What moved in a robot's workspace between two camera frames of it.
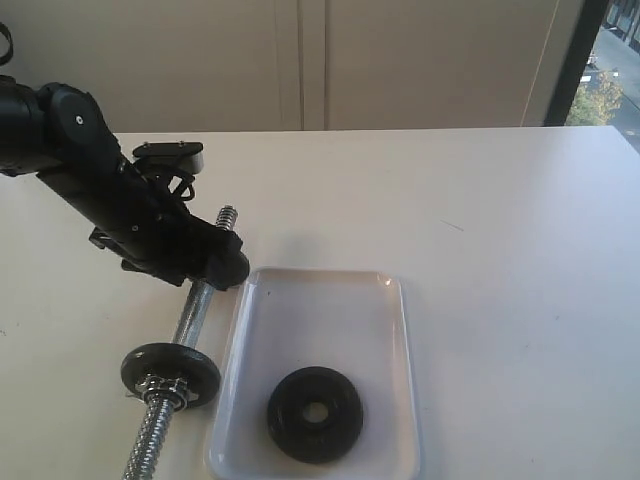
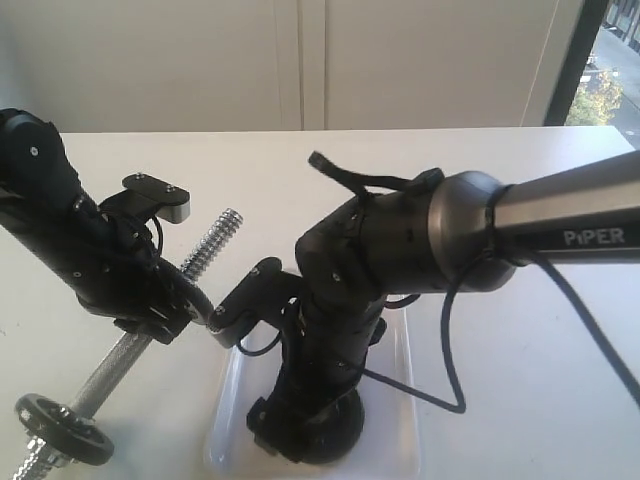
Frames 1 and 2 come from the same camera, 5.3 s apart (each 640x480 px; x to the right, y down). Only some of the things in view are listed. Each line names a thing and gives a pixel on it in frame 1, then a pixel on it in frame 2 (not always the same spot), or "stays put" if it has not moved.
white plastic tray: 291,319 stays put
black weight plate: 181,360 -> 80,439
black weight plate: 234,269 -> 195,302
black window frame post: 580,49 stays put
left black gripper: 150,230 -> 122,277
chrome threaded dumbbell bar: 145,456 -> 37,461
